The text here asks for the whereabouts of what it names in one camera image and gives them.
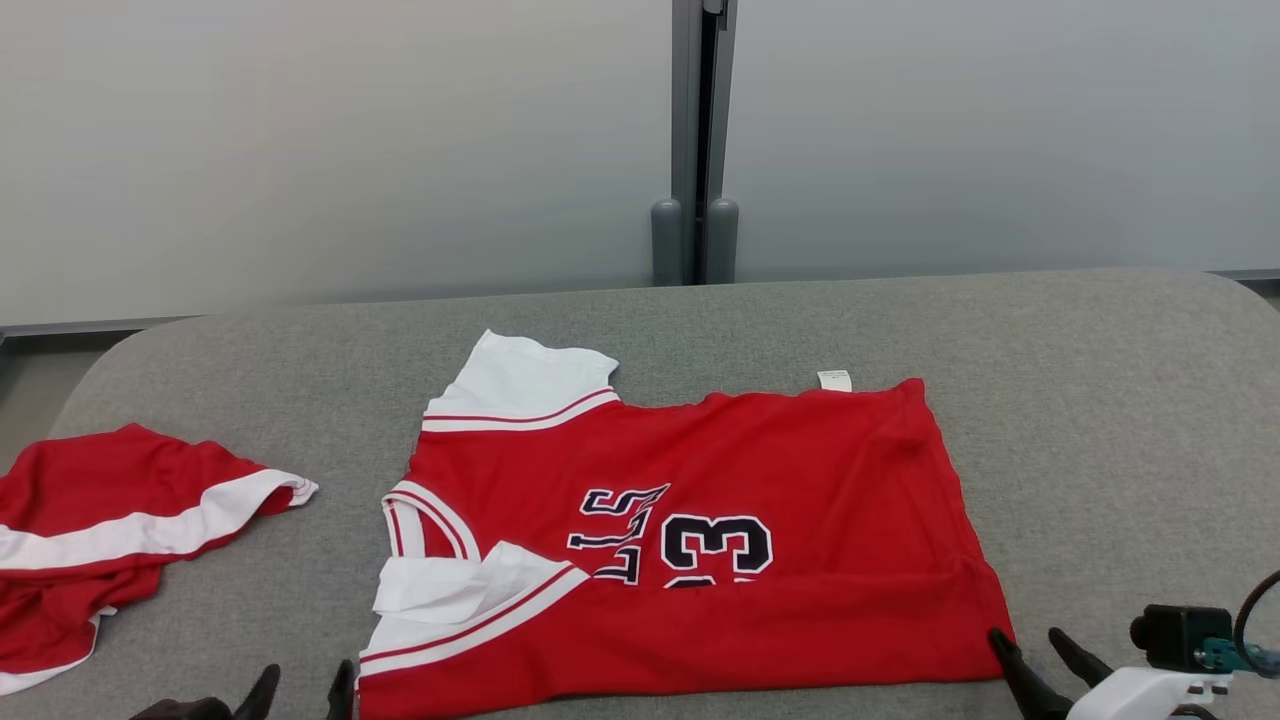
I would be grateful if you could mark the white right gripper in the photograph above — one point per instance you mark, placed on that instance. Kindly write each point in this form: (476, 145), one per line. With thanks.
(1130, 695)

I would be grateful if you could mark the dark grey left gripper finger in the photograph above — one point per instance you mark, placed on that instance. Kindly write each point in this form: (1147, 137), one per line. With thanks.
(258, 700)
(342, 695)

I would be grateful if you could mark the red white shorts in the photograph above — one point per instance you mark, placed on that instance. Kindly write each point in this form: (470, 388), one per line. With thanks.
(100, 480)

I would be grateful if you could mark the red white basketball jersey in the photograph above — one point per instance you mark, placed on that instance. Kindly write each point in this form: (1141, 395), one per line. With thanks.
(800, 480)

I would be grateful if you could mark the white partition panel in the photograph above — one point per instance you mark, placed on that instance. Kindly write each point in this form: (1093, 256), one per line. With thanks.
(1000, 130)
(300, 150)

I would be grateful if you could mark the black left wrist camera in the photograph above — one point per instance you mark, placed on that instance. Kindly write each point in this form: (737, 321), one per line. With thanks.
(185, 711)

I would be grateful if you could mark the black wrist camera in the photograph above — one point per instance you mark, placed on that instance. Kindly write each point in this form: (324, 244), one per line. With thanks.
(185, 711)
(1180, 635)

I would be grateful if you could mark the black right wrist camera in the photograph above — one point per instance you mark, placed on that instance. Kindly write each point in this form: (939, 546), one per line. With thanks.
(1180, 635)

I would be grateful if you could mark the teal right camera connector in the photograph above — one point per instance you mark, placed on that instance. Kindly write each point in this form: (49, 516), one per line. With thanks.
(1225, 655)

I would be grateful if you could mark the grey partition post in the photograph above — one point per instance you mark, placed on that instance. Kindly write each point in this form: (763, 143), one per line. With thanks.
(722, 120)
(680, 100)

